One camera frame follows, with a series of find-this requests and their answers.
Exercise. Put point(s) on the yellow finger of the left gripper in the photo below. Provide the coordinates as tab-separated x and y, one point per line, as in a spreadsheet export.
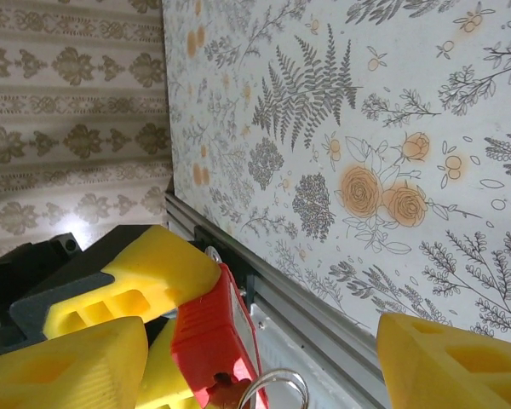
164	375
153	272

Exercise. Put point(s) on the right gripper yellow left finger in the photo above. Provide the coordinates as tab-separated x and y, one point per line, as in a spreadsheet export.
47	379

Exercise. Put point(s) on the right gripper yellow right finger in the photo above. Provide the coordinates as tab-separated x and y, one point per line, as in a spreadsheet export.
451	370

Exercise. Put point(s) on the red padlock with steel shackle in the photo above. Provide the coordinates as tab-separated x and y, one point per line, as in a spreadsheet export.
213	332

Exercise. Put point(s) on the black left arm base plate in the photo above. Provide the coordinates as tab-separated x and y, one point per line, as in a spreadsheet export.
199	235

